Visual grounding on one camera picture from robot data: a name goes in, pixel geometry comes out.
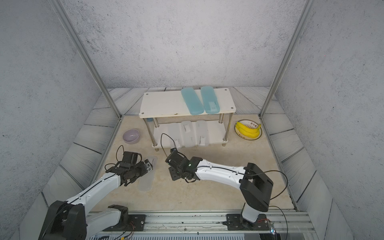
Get white two-tier shelf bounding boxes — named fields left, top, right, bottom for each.
left=139, top=88, right=236, bottom=151

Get clear pencil case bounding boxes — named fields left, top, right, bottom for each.
left=196, top=121, right=209, bottom=147
left=168, top=123, right=182, bottom=149
left=181, top=121, right=196, bottom=148
left=138, top=156, right=158, bottom=192

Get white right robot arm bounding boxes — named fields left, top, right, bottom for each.
left=166, top=149, right=274, bottom=224

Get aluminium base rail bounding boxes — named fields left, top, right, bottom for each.
left=92, top=208, right=318, bottom=240

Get right aluminium frame post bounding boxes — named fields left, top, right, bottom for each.
left=260, top=1, right=316, bottom=196

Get lilac ceramic bowl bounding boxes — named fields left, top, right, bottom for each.
left=123, top=129, right=140, bottom=145

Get left aluminium frame post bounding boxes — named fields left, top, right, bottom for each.
left=49, top=0, right=122, bottom=126

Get yellow banana bunch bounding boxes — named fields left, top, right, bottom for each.
left=235, top=122, right=262, bottom=140

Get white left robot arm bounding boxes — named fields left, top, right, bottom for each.
left=39, top=160, right=153, bottom=240

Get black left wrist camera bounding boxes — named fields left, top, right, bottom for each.
left=121, top=151, right=142, bottom=168

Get plain teal pencil case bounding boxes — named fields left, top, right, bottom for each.
left=181, top=88, right=205, bottom=116

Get teal pencil case with label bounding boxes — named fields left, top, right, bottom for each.
left=201, top=86, right=220, bottom=115

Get aluminium frame post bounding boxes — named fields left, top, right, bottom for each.
left=49, top=0, right=122, bottom=126
left=260, top=1, right=316, bottom=196

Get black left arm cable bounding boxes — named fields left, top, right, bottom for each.
left=41, top=144, right=142, bottom=240

